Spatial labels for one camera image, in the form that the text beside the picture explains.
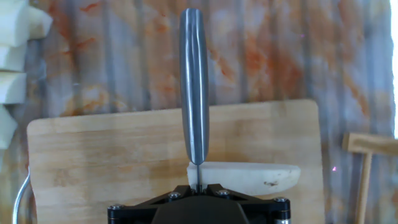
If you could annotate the steel cleaver knife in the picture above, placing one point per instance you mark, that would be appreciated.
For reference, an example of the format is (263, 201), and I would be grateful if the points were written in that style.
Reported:
(194, 93)

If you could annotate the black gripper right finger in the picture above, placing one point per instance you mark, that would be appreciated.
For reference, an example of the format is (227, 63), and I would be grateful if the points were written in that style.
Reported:
(267, 213)

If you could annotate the wooden cutting board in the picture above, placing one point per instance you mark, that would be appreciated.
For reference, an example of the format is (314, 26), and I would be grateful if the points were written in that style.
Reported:
(93, 155)

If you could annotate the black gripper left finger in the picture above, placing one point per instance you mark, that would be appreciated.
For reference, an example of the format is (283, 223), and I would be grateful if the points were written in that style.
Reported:
(130, 214)

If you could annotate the marble pattern table mat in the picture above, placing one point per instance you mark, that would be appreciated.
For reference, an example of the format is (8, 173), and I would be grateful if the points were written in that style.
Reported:
(280, 62)

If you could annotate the wooden peg knife rack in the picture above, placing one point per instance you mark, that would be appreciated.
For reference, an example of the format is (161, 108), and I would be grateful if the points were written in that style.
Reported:
(367, 144)

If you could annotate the long white radish piece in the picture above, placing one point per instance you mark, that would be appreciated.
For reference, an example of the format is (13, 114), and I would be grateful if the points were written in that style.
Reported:
(248, 177)

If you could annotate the white radish chunk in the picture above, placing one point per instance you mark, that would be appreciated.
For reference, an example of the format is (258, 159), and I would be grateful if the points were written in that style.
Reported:
(11, 57)
(6, 127)
(11, 88)
(15, 21)

